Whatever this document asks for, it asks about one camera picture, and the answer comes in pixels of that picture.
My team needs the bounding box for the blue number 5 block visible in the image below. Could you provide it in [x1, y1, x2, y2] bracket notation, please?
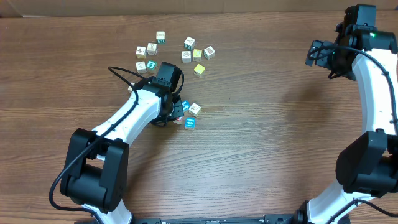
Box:
[182, 100, 191, 112]

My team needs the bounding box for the red number 3 block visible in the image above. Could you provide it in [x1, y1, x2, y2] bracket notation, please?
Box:
[173, 116, 183, 125]

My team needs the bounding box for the plain block red car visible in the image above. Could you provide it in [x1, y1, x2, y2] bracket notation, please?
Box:
[188, 103, 201, 117]

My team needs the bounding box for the blue letter H block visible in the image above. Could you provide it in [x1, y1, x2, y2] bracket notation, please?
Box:
[185, 118, 196, 130]

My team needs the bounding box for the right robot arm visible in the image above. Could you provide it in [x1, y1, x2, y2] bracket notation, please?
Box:
[286, 4, 397, 223]

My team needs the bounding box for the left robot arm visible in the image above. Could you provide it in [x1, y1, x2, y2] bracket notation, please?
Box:
[49, 62, 184, 223]

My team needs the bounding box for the yellow block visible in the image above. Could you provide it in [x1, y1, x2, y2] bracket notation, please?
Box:
[193, 64, 206, 78]
[192, 49, 203, 62]

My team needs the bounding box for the plain block letter T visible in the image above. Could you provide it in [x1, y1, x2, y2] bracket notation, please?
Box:
[127, 82, 135, 93]

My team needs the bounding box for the green number 4 block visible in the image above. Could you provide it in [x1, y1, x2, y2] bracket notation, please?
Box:
[146, 60, 158, 74]

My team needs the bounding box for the plain wooden block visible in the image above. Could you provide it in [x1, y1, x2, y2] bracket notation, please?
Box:
[136, 61, 147, 74]

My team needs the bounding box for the plain block red drawing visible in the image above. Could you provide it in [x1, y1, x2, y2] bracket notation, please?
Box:
[182, 50, 192, 63]

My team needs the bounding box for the yellow top block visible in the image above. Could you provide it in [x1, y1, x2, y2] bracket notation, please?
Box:
[192, 49, 203, 62]

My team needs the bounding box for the plain block K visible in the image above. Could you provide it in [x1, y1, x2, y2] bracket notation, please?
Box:
[147, 43, 158, 55]

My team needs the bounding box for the block with red picture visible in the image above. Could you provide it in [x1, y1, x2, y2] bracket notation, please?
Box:
[136, 46, 147, 59]

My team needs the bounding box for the white block green side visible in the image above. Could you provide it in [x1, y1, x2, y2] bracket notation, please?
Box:
[203, 46, 215, 60]

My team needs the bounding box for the white block teal side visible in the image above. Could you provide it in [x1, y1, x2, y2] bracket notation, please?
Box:
[184, 37, 196, 50]

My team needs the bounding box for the block with teal side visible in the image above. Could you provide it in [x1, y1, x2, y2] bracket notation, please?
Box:
[156, 31, 166, 44]

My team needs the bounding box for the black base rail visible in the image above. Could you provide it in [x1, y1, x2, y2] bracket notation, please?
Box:
[132, 215, 293, 224]

